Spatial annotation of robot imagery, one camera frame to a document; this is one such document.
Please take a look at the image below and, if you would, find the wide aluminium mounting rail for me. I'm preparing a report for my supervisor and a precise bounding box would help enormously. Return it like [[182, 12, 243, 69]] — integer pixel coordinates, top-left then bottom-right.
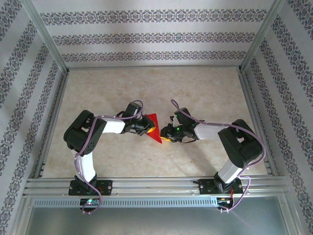
[[23, 176, 289, 197]]

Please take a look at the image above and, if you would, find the grey metal panel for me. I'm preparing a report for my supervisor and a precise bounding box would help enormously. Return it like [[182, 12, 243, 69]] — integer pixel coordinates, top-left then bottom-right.
[[23, 207, 293, 235]]

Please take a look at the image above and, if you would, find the slotted grey cable duct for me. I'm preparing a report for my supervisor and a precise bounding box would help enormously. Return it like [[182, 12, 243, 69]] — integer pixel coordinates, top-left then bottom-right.
[[33, 197, 219, 208]]

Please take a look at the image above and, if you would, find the aluminium frame rail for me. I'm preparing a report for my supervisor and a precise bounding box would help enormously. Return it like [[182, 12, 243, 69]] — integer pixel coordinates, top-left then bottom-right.
[[66, 65, 243, 72], [237, 68, 278, 176], [34, 70, 71, 179]]

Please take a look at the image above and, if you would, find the aluminium frame post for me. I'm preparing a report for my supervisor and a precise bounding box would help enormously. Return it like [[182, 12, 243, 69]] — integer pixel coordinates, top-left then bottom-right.
[[21, 0, 68, 71], [240, 0, 287, 71]]

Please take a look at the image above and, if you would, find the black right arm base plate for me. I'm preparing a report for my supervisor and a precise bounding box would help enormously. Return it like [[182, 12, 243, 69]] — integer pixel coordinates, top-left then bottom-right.
[[199, 178, 244, 196]]

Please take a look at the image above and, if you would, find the red paper sheet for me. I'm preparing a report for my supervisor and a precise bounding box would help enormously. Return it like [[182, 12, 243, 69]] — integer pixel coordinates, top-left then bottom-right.
[[144, 113, 163, 144]]

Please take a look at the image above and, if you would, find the small electronics board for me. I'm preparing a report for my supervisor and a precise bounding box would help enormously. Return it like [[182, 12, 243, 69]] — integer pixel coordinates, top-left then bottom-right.
[[79, 197, 101, 209], [217, 196, 235, 209]]

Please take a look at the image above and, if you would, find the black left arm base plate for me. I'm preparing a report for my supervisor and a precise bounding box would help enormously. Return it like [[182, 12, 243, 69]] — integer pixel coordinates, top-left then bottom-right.
[[68, 180, 113, 196]]

